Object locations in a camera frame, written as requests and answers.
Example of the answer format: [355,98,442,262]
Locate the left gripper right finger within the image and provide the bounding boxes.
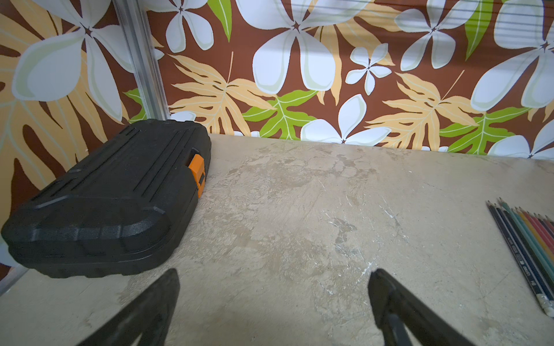
[367,268,473,345]

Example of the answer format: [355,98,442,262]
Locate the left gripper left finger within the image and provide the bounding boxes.
[80,268,180,345]

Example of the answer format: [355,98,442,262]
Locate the black grey pencil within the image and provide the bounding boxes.
[501,202,553,286]

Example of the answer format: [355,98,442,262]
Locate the yellow pencil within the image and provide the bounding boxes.
[516,208,553,262]

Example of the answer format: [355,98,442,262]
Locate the grey pencil pink cap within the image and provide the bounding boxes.
[499,202,553,301]

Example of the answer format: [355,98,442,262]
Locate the black plastic tool case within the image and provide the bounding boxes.
[1,120,212,278]

